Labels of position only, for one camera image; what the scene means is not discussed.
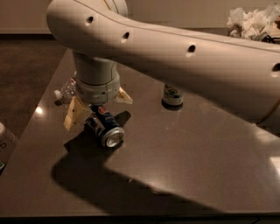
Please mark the blue pepsi can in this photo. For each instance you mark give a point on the blue pepsi can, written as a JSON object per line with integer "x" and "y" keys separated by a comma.
{"x": 107, "y": 130}

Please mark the clear plastic water bottle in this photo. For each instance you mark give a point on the clear plastic water bottle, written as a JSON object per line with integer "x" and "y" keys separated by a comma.
{"x": 67, "y": 91}

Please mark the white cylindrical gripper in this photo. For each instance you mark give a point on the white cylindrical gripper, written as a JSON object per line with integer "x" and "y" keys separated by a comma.
{"x": 98, "y": 93}

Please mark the green 7up can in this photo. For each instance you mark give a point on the green 7up can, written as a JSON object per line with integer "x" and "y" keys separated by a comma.
{"x": 172, "y": 95}

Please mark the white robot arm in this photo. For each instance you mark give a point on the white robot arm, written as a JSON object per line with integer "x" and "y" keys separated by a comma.
{"x": 240, "y": 76}

